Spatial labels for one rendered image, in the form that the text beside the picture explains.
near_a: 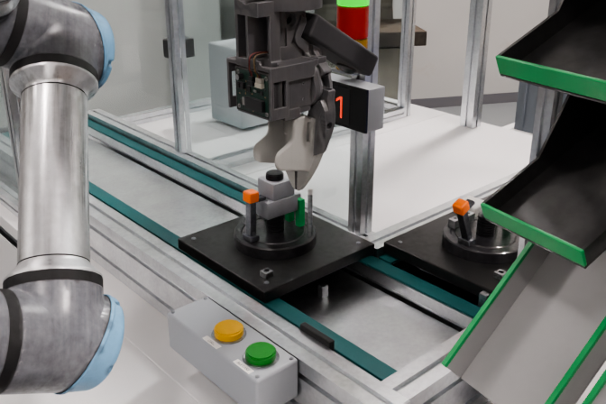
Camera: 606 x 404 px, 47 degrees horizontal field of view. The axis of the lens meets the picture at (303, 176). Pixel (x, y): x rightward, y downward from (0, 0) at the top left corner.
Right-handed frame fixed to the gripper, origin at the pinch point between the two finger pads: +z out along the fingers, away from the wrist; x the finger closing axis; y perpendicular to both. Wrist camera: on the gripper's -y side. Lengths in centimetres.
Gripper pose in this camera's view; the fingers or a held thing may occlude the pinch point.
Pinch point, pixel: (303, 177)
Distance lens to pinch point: 77.9
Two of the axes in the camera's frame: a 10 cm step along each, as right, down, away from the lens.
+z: 0.0, 9.3, 3.7
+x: 6.6, 2.7, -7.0
